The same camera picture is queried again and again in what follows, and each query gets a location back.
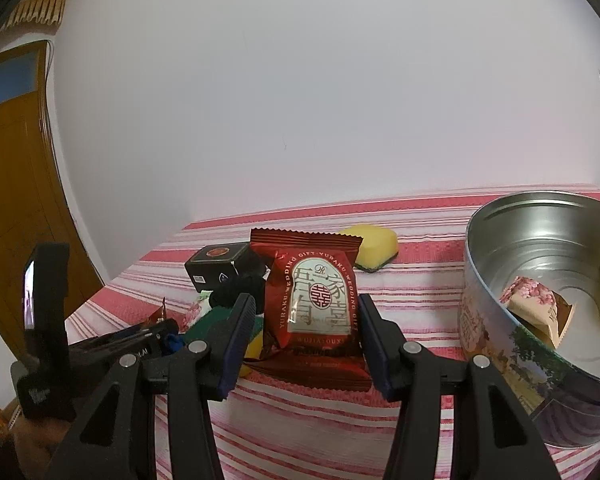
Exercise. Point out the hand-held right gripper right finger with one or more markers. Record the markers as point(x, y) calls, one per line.
point(377, 350)

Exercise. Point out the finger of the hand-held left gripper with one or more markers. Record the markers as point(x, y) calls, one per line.
point(130, 332)
point(147, 352)

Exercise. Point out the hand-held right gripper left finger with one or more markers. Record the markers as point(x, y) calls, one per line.
point(236, 340)

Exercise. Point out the small blue object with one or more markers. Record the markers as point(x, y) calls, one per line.
point(172, 344)

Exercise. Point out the red snack packet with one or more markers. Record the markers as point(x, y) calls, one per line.
point(320, 310)

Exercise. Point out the black box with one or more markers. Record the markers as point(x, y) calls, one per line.
point(215, 265)

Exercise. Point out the round metal tin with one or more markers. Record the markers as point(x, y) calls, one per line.
point(530, 240)

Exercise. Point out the red striped desktop cloth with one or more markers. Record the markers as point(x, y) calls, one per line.
point(420, 270)

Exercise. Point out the yellow sponge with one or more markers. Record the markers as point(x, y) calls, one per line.
point(210, 327)
point(375, 246)

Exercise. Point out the small red wrapper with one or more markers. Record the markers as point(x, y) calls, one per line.
point(157, 316)

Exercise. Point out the small pink floral packet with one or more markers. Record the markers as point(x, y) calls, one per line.
point(195, 315)

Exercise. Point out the black cloth bundle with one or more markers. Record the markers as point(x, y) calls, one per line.
point(240, 290)

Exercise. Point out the wooden door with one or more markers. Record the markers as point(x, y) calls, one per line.
point(15, 185)

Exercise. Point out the fringed curtain valance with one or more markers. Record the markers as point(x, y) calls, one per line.
point(35, 12)

